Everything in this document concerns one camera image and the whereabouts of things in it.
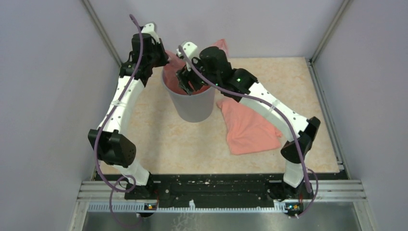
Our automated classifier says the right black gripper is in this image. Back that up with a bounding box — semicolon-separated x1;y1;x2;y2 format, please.
176;55;220;96

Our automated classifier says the translucent red trash bag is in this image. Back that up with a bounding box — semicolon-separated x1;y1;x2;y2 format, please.
163;38;229;95

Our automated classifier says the grey plastic trash bin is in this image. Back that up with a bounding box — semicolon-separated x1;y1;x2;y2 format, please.
162;70;215;123

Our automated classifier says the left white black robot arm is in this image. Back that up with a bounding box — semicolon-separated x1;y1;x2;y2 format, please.
88;32;168;199

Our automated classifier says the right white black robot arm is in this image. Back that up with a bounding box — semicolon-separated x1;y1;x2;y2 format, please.
177;42;321;198

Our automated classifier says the flat pink trash bag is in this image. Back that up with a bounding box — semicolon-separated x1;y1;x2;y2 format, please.
216;98;282;155

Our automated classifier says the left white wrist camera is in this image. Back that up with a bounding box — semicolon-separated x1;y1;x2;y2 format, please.
141;22;161;43

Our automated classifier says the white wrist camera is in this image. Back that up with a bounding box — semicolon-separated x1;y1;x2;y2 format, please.
176;41;200;71
141;22;161;43

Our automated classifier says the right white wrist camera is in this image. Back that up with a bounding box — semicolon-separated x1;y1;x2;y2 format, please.
176;41;200;71

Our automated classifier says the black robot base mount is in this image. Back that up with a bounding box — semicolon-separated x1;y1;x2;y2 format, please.
95;170;348;209

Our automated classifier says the white toothed cable rail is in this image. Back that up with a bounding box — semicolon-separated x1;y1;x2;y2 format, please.
88;200;301;213

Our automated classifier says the aluminium frame rail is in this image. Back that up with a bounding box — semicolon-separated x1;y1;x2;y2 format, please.
76;180;367;202

